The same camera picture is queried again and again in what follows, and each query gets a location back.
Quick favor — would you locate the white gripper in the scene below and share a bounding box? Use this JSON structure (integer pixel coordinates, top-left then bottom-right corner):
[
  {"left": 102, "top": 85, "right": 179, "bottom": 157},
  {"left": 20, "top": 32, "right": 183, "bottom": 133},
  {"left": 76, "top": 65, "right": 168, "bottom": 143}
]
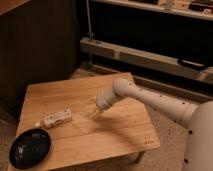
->
[{"left": 88, "top": 87, "right": 121, "bottom": 120}]

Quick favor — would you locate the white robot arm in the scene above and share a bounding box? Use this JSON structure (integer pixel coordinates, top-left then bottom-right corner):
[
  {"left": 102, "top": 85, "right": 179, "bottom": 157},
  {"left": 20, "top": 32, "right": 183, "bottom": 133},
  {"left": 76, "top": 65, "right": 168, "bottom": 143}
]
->
[{"left": 95, "top": 78, "right": 213, "bottom": 171}]

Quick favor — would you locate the black ceramic bowl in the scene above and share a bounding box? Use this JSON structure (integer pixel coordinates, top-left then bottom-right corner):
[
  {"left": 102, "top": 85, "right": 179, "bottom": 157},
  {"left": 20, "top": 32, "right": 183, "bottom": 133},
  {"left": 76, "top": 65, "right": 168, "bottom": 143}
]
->
[{"left": 9, "top": 128, "right": 51, "bottom": 170}]

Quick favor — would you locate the wooden table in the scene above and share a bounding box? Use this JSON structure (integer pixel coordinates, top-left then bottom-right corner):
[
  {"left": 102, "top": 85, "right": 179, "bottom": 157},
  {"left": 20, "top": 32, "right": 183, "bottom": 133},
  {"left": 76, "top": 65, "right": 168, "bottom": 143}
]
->
[{"left": 17, "top": 73, "right": 160, "bottom": 171}]

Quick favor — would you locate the wooden shelf beam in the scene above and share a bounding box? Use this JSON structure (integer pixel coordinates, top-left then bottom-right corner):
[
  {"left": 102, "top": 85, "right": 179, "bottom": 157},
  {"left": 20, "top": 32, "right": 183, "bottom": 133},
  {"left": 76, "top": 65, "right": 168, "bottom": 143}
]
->
[{"left": 80, "top": 38, "right": 213, "bottom": 84}]

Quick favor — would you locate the metal vertical pole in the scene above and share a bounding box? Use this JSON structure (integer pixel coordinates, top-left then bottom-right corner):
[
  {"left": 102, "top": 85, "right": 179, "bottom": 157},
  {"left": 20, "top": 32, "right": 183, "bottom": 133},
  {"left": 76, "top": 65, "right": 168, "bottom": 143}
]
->
[{"left": 86, "top": 0, "right": 94, "bottom": 41}]

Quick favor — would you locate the upper wooden shelf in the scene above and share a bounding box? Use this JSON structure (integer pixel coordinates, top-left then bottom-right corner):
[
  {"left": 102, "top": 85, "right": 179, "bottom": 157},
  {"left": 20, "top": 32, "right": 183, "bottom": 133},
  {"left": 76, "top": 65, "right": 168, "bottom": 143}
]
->
[{"left": 92, "top": 0, "right": 213, "bottom": 21}]

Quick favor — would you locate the black handle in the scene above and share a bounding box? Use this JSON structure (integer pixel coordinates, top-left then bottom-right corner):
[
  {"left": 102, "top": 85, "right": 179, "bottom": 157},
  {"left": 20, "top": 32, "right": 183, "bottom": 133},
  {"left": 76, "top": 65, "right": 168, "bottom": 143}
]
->
[{"left": 177, "top": 59, "right": 209, "bottom": 71}]

